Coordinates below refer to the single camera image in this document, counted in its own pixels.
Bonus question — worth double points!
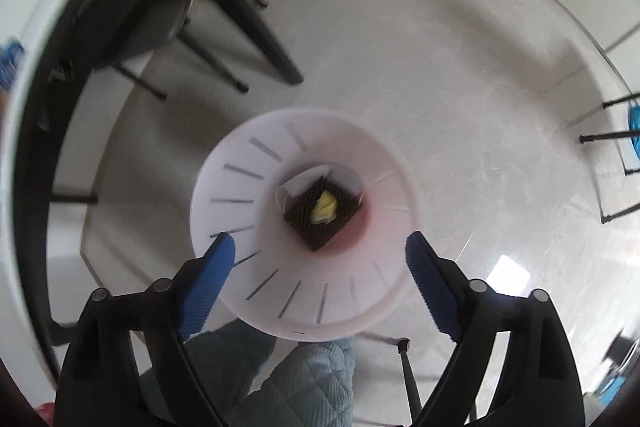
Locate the black metal rack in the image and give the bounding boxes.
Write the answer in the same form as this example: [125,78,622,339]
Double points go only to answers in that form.
[579,92,640,226]

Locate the grey stool black legs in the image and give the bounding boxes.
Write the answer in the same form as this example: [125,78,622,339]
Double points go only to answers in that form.
[50,0,251,102]

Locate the white table black frame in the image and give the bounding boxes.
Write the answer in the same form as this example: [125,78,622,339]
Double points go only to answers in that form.
[0,0,306,388]

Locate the white plastic trash bin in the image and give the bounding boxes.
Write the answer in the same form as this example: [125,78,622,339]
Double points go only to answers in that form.
[190,107,418,340]

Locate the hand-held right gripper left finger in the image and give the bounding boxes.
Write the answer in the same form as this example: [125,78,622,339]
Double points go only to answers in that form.
[54,232,236,427]

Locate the black tripod leg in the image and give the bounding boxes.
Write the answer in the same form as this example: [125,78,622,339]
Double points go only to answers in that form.
[395,337,423,427]

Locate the blue printed packet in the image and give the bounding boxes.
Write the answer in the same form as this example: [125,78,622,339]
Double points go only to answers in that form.
[0,38,27,94]

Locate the white paper scrap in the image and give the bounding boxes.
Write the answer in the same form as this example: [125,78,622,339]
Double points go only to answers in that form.
[277,164,363,208]

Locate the yellow crumpled wrapper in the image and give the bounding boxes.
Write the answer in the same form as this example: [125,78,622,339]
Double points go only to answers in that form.
[310,190,342,224]

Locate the blue item on rack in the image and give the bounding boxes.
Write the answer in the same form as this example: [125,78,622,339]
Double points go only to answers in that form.
[626,104,640,158]

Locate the person's quilted green trousers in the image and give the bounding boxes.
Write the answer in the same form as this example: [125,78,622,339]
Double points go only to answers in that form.
[140,322,357,427]

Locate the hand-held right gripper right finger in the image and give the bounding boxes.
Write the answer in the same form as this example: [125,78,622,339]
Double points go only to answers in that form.
[405,231,586,427]

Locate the black foam square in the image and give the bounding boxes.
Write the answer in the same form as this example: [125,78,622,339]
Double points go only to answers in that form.
[284,177,363,253]

